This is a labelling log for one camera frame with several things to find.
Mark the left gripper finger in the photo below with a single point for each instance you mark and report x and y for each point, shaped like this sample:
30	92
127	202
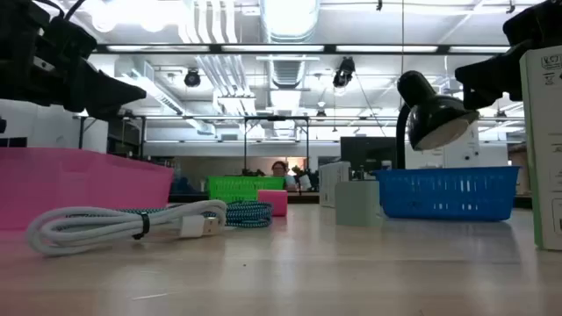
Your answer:
110	96

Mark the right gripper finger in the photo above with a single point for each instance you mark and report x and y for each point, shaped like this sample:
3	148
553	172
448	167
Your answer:
492	81

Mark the pink plastic bin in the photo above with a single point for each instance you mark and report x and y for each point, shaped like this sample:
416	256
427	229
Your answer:
79	184

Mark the green plastic basket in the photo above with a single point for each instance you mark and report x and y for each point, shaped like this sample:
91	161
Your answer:
237	188

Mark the pink charger cube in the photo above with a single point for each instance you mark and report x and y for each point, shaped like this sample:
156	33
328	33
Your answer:
273	203

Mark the blue plastic basket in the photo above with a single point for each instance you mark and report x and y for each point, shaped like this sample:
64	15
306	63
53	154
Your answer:
439	193

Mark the black monitor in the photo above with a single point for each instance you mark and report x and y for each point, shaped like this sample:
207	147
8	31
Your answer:
366	151

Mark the person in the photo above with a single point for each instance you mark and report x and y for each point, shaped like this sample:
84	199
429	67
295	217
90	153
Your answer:
279	169

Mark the black camera stand base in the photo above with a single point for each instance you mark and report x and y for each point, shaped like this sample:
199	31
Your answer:
432	109

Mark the black ceiling camera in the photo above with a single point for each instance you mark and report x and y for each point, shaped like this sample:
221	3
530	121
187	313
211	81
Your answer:
343	72
192	78

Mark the black background rig frame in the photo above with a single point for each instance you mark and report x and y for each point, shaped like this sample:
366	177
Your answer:
276	118

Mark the black overhead frame bar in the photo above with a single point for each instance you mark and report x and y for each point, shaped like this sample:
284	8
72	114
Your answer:
272	48

